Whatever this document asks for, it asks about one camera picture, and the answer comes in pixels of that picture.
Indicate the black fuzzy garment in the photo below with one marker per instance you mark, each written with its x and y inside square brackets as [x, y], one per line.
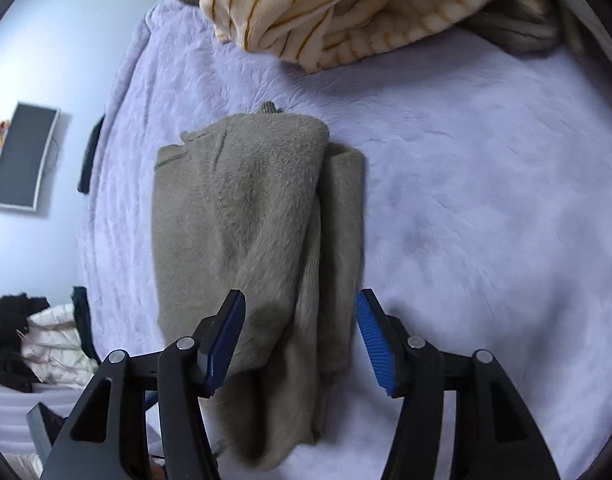
[5, 330]

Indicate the dark hanging cloth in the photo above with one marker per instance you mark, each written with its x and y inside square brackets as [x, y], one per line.
[89, 160]

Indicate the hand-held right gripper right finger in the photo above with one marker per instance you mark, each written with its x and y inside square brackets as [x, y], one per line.
[376, 340]

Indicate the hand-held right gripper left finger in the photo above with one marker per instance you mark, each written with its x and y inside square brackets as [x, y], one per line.
[223, 340]

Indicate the lavender bed cover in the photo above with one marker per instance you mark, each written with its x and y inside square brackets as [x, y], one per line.
[461, 185]

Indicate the taupe knit sweater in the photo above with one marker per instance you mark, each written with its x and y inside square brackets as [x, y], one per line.
[246, 210]

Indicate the wall-mounted flat screen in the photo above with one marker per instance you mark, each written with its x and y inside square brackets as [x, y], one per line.
[20, 155]

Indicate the dark teal cloth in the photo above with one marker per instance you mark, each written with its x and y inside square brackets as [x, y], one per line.
[83, 320]

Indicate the cream striped fleece blanket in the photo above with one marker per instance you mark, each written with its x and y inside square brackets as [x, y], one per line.
[311, 5]

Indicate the grey plush blanket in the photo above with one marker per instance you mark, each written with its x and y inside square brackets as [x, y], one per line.
[516, 35]

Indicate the white quilted jacket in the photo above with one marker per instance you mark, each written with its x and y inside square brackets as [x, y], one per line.
[55, 345]

